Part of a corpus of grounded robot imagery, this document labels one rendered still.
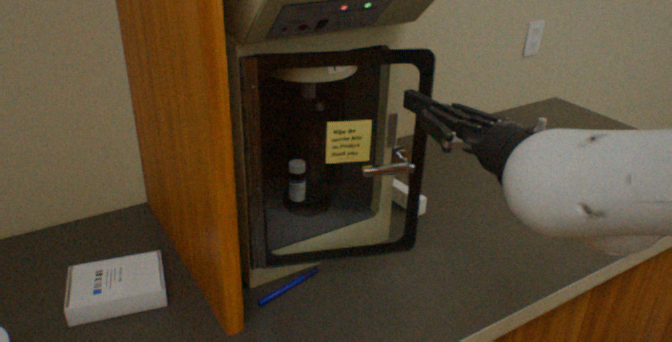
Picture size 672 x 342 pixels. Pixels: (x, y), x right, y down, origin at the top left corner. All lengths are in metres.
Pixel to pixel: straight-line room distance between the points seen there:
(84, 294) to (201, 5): 0.57
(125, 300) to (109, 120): 0.43
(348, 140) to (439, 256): 0.37
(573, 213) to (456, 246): 0.70
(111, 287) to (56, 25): 0.51
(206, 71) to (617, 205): 0.50
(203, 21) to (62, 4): 0.53
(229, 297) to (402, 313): 0.31
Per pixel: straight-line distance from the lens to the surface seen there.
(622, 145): 0.54
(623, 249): 0.68
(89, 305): 1.06
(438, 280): 1.13
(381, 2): 0.88
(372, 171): 0.92
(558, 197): 0.54
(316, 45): 0.93
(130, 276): 1.10
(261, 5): 0.77
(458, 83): 1.80
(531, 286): 1.16
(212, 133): 0.79
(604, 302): 1.45
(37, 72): 1.26
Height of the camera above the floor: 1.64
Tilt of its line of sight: 28 degrees down
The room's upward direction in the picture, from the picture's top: 2 degrees clockwise
